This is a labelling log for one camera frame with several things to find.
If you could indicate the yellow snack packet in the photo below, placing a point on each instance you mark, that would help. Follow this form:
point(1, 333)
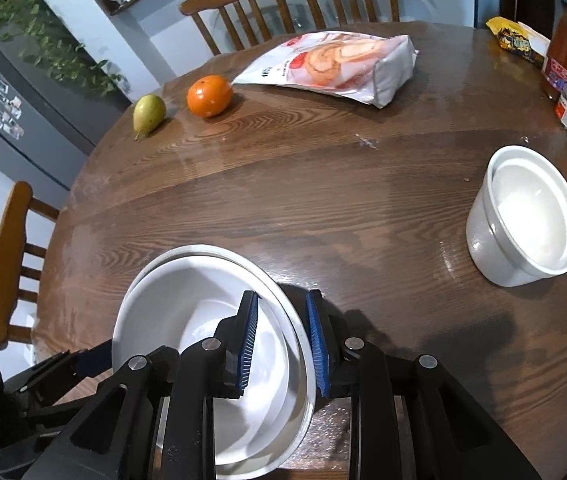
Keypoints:
point(516, 37)

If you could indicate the large white ribbed bowl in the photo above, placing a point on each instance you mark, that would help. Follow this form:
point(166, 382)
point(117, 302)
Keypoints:
point(203, 250)

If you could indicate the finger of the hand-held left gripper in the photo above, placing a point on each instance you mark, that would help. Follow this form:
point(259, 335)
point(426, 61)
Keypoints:
point(93, 357)

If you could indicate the green pear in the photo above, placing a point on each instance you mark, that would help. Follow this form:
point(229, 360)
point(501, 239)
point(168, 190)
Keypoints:
point(148, 112)

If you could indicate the hanging green plant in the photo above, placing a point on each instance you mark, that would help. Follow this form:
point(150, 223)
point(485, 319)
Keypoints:
point(48, 45)

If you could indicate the medium white bowl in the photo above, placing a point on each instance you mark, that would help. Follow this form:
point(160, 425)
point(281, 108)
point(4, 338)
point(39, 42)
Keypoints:
point(163, 305)

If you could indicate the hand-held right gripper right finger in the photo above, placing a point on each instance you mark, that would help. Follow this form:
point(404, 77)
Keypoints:
point(317, 345)

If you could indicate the grey refrigerator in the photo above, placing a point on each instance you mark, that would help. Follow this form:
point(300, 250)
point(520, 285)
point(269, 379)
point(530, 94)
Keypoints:
point(38, 110)

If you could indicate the small deep white bowl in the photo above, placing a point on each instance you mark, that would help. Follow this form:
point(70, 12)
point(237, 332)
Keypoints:
point(493, 255)

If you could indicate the large orange fruit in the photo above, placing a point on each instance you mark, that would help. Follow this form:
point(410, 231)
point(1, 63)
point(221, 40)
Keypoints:
point(208, 95)

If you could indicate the white snack bag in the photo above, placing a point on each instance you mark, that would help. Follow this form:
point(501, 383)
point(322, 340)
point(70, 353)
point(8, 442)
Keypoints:
point(338, 60)

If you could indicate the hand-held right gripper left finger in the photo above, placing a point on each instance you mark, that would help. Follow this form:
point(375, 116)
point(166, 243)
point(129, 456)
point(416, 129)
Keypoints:
point(246, 345)

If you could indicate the red sauce bottle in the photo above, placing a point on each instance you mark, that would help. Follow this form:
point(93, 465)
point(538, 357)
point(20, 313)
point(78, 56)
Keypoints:
point(566, 45)

